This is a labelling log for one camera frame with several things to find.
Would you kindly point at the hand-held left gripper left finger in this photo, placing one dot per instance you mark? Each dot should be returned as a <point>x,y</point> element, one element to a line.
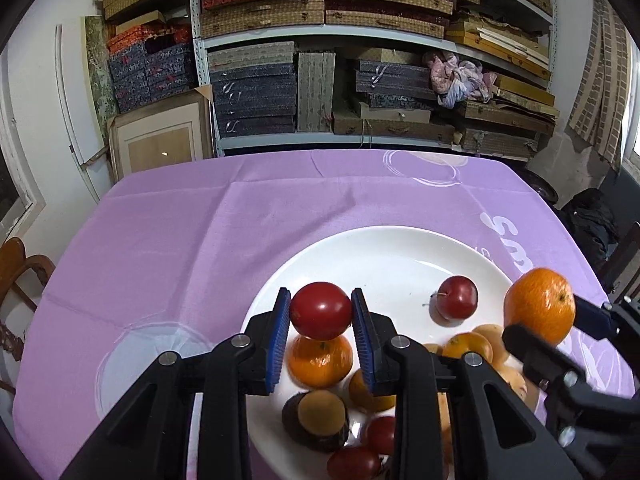
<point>279,340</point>

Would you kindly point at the brick pattern wallpaper sheet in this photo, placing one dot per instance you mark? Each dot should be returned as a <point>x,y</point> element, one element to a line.
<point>600,85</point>

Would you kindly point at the red tomato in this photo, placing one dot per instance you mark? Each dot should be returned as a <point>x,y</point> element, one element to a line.
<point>381,435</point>
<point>352,464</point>

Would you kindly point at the purple printed tablecloth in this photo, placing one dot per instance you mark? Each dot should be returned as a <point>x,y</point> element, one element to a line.
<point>175,240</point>

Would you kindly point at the plain yellow pepino melon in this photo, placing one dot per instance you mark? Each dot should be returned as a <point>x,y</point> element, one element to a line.
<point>495,337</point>

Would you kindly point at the green-orange tomato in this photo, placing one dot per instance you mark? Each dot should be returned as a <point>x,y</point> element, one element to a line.
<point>367,395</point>

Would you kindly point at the white plate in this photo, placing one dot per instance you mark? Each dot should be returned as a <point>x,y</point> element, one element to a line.
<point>390,270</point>

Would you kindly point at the white door panel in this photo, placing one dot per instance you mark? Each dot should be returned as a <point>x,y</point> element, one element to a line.
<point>75,110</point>

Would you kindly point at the dark red plum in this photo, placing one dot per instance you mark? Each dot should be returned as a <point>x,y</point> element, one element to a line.
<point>457,297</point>
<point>320,310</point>

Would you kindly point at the stack of dark flat boxes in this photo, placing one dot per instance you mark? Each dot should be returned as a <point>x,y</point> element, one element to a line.
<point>385,80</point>

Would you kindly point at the mandarin orange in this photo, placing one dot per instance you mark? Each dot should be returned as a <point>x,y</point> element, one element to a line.
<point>540,300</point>
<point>320,365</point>

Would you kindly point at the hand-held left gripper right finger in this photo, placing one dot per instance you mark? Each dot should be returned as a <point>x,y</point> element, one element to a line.
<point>362,340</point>

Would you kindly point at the bright window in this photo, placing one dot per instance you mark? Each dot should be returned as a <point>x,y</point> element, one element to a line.
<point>636,125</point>

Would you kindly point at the white metal shelf rack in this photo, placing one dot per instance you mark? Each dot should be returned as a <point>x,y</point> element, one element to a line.
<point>196,60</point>

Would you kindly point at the stack of wooden flat cases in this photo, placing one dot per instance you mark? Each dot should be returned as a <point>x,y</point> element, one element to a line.
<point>510,110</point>

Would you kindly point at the light wooden chair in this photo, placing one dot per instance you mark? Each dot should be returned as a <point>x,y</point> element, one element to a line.
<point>15,255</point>

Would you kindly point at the tan longan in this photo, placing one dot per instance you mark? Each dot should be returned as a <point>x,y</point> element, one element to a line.
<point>433,348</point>
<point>322,412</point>

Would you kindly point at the upright grey patterned boxes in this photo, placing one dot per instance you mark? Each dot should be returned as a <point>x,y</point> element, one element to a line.
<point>315,92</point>

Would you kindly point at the orange tomato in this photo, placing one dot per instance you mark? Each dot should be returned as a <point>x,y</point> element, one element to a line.
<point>467,347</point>

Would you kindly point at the white framed window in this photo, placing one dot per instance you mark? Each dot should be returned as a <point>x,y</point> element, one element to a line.
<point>15,195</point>

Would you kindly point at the large pale pepino melon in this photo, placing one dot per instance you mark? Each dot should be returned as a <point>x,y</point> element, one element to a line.
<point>511,382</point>

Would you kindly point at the stack of woven tan boxes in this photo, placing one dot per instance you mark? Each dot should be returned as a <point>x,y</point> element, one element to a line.
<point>260,15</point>

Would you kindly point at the black bag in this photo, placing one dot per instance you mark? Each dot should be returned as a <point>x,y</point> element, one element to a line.
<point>590,215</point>

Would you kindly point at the wooden picture frame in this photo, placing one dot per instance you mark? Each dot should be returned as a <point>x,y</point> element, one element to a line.
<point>160,145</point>

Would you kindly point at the stack of blue patterned boxes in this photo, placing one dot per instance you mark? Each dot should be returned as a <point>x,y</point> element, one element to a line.
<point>250,95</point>

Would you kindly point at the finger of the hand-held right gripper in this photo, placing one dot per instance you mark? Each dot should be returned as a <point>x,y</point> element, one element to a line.
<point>590,316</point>
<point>530,352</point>

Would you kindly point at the stack of blue red boxes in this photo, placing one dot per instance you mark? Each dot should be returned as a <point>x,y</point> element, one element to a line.
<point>150,70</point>

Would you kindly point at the pink white cloth bundle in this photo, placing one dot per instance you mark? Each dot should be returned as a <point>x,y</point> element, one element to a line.
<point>457,80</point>

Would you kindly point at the green marbled panel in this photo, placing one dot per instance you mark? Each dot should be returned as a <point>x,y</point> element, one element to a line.
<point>100,75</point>

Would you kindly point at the dark brown water chestnut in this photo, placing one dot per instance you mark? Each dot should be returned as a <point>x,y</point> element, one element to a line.
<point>292,427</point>

